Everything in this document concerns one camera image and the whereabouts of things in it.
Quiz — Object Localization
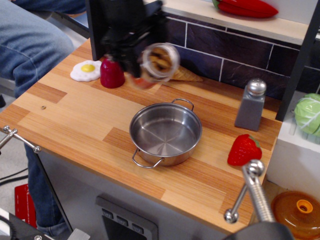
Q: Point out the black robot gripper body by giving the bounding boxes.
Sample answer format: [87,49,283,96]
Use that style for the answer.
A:
[100,0,168,63]

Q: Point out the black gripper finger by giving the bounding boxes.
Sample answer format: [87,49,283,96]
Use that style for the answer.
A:
[120,53,141,78]

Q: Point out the clear almond jar red label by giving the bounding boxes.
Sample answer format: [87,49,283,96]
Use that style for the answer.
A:
[127,43,180,90]

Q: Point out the stainless steel pot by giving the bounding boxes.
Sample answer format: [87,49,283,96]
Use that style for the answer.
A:
[129,98,203,169]

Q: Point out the orange pot lid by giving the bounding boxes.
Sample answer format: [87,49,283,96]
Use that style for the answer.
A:
[271,191,320,240]

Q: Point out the toy fried egg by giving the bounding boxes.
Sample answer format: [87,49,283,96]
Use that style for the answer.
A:
[70,60,102,82]

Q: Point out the toy ice cream cone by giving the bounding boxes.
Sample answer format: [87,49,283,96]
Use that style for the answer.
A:
[170,66,203,82]

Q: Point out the person in blue jeans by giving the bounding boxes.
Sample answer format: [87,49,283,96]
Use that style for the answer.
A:
[0,0,86,239]

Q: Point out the red toy chili pepper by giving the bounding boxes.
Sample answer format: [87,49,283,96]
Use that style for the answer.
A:
[212,0,279,18]

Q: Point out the grey shaker silver cap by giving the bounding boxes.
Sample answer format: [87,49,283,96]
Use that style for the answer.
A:
[234,78,267,131]

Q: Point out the red toy strawberry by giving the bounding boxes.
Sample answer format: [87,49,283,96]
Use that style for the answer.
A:
[227,134,262,166]

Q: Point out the wooden shelf board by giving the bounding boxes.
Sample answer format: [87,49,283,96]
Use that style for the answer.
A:
[163,0,309,45]

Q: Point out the grey oven control panel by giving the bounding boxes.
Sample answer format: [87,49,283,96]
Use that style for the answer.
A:
[95,196,159,240]

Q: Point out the red box on floor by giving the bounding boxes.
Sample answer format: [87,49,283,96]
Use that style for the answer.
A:
[14,184,37,228]

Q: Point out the green toy cabbage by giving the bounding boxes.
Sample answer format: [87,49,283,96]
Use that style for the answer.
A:
[294,93,320,137]

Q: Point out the black upright post left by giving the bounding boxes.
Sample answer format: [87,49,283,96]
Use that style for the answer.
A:
[85,0,108,61]

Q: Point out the black upright post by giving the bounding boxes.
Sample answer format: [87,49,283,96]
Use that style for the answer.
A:
[275,0,320,122]
[85,0,108,61]

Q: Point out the black cable on floor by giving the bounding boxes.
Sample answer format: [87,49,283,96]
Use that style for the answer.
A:
[0,166,29,186]

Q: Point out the black upright post right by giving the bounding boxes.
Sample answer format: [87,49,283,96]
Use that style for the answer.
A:
[275,0,320,122]

